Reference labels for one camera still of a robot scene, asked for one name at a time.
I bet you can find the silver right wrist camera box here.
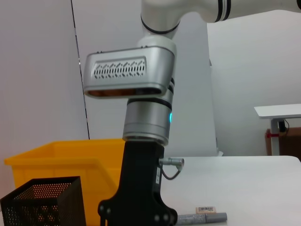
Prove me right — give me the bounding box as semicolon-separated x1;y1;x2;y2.
83;46;176;100

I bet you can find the thin black wall strip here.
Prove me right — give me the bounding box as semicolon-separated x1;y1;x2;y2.
71;0;91;140

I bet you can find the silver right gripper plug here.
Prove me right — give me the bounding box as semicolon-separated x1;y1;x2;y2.
159;157;185;167

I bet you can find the beige barcode eraser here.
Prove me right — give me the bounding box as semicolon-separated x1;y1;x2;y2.
195;206;217;214

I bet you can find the grey marker pen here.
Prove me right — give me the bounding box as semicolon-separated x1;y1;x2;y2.
176;212;229;225

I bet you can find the yellow plastic bin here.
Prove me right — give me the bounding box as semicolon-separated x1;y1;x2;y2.
4;138;127;226

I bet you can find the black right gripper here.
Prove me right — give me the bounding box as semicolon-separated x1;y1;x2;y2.
98;140;178;226

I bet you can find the grey right gripper cable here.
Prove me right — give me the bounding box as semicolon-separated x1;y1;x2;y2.
160;164;181;181

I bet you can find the black mesh pen holder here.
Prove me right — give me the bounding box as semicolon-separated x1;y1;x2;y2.
0;176;87;226

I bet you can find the brown cabinet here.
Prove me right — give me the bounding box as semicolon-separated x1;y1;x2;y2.
265;127;301;156

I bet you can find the red clamp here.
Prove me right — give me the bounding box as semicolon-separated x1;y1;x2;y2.
265;132;289;138

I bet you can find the white background desk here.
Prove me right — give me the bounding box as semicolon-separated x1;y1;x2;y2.
253;103;301;156

